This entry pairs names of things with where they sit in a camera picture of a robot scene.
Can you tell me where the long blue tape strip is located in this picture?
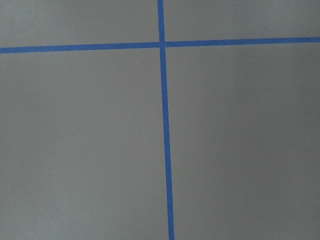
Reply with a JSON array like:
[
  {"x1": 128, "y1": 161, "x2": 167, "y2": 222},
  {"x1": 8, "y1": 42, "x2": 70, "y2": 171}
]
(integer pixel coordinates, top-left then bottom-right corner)
[{"x1": 157, "y1": 0, "x2": 175, "y2": 240}]

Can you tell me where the crossing blue tape strip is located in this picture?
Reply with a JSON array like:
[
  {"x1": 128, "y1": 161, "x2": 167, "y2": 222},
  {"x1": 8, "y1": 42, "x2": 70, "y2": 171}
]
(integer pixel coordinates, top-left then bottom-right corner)
[{"x1": 0, "y1": 37, "x2": 320, "y2": 54}]

